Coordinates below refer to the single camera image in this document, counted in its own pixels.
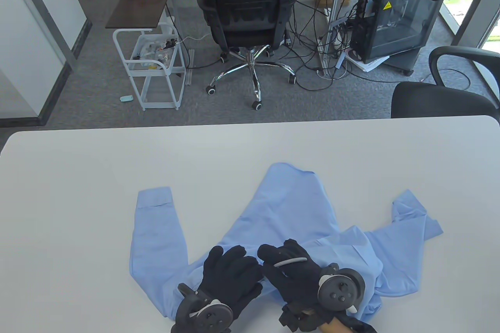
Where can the person's left hand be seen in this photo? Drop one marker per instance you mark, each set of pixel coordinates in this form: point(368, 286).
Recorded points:
point(230, 274)

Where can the person's right hand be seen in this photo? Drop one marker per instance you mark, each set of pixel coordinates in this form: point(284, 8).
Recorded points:
point(293, 282)

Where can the gray plastic hanger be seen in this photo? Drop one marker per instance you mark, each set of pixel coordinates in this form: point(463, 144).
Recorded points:
point(291, 261)

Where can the light blue long-sleeve shirt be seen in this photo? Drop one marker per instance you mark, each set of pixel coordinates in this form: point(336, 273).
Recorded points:
point(289, 200)

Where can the person's right forearm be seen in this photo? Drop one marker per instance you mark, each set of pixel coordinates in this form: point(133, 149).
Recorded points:
point(336, 327)

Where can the black handheld controller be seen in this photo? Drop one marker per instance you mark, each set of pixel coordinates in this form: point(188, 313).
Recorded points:
point(207, 315)
point(338, 290)

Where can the white rolling cart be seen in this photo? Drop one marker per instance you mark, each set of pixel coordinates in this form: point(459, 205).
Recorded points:
point(160, 105)

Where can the small teal object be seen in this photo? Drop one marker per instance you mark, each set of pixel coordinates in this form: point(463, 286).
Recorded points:
point(126, 98)

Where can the aluminium profile bar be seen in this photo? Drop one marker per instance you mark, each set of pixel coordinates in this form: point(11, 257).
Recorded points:
point(190, 67)

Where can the black armchair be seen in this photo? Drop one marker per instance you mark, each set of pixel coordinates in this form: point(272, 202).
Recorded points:
point(437, 100)

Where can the white papers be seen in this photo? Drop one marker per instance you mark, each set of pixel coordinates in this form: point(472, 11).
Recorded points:
point(371, 63)

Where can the clear storage bin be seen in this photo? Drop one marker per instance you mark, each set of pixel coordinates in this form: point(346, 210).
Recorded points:
point(148, 52)

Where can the black computer stand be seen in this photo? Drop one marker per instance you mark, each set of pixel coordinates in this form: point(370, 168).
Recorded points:
point(406, 61)

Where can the dark wooden side table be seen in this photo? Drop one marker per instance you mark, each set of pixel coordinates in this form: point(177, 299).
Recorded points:
point(136, 9)

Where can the black computer tower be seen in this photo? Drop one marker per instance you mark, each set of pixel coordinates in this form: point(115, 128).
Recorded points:
point(394, 16)

